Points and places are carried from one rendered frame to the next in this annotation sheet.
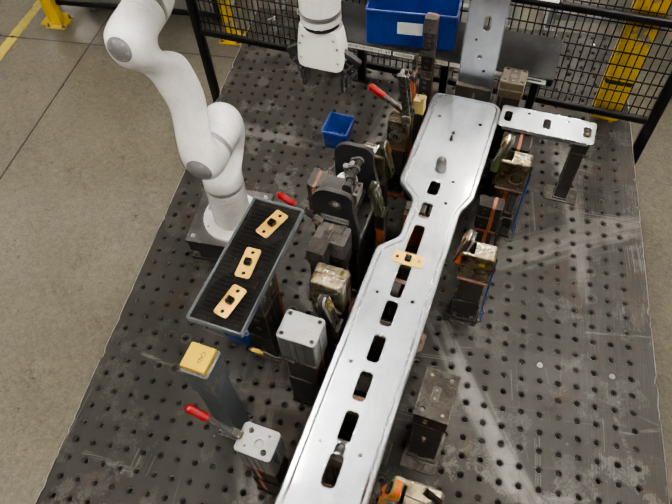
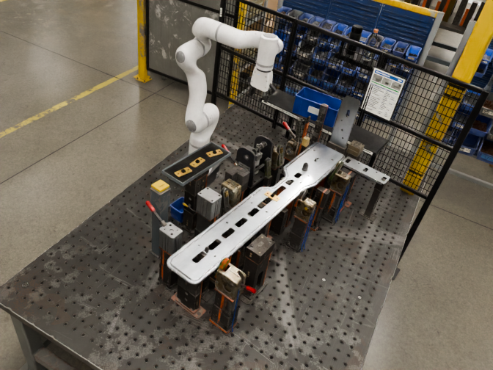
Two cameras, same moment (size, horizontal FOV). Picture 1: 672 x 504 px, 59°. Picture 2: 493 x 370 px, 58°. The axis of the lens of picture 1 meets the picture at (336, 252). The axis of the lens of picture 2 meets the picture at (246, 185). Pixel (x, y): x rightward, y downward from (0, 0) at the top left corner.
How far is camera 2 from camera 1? 0.98 m
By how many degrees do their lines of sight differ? 17
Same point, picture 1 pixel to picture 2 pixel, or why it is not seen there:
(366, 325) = (240, 213)
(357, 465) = (211, 258)
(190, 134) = (194, 107)
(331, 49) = (264, 80)
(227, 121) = (212, 111)
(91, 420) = (90, 225)
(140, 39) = (190, 55)
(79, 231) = (110, 173)
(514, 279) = (327, 241)
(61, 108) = (126, 116)
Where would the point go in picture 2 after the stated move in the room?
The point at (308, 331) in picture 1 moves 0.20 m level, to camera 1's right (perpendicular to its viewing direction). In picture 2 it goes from (212, 197) to (253, 207)
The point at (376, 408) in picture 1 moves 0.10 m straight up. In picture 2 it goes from (230, 242) to (232, 227)
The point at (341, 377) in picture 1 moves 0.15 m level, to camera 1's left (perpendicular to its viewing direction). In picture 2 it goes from (219, 227) to (189, 219)
